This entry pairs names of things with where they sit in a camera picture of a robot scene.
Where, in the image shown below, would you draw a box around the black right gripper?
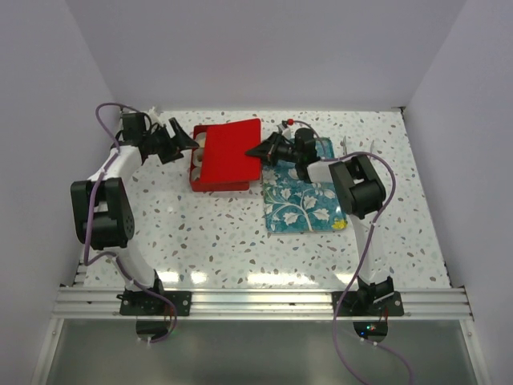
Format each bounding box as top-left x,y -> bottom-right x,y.
245,132 -> 301,168

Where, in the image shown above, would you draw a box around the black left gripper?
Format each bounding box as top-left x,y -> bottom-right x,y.
143,119 -> 198,164

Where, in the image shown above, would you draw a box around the red box lid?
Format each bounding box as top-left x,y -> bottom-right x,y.
200,118 -> 261,185

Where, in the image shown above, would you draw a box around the metal tweezers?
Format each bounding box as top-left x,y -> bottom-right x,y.
341,136 -> 375,156

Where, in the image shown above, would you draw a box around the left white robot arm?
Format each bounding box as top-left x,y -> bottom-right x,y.
71,105 -> 199,315

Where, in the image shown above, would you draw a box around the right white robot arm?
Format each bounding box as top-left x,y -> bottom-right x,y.
246,126 -> 397,315

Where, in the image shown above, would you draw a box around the red chocolate box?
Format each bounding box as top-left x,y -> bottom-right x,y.
189,124 -> 250,192

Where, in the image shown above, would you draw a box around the white paper cup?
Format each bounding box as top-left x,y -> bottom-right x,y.
195,136 -> 206,148
191,167 -> 202,181
192,148 -> 204,167

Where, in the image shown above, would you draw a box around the teal floral tray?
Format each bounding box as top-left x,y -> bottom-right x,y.
262,161 -> 348,233

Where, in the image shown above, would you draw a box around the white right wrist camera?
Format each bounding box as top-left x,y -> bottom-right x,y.
277,123 -> 292,140

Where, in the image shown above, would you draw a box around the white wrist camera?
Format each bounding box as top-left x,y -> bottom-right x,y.
146,107 -> 165,126
277,123 -> 292,140

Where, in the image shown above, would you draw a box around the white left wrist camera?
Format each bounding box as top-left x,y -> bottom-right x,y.
146,107 -> 165,126

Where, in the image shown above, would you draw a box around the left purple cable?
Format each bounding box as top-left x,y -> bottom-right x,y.
83,103 -> 178,344

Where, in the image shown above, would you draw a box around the purple cable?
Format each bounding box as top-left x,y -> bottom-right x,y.
286,118 -> 416,385
83,103 -> 178,344

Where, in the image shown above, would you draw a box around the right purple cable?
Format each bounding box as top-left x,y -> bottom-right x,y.
286,118 -> 416,385

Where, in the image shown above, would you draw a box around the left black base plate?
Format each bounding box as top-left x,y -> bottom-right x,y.
116,290 -> 192,317

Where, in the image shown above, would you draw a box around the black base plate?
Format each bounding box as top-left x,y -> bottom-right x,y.
331,291 -> 405,317
116,290 -> 192,317

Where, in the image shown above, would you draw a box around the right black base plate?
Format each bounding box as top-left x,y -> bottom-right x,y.
331,291 -> 405,317

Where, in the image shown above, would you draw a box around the aluminium mounting rail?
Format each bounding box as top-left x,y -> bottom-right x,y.
51,287 -> 474,321

